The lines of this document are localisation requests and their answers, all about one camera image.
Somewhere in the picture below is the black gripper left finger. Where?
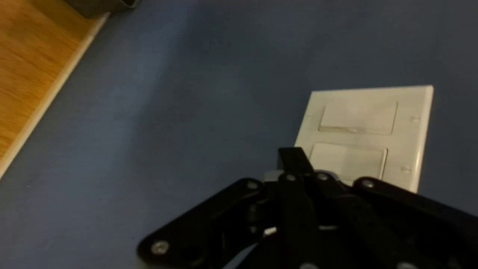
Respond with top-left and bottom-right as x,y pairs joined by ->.
136,147 -> 302,269

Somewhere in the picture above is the white light switch plate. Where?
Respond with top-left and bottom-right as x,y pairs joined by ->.
293,84 -> 436,196

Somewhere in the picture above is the dark blurry object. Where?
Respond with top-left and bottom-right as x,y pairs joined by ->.
63,0 -> 144,20

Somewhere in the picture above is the white rocker switch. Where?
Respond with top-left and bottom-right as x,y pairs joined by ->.
305,142 -> 390,183
317,101 -> 402,136

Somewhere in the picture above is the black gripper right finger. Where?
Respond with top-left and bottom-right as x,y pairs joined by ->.
296,147 -> 478,269

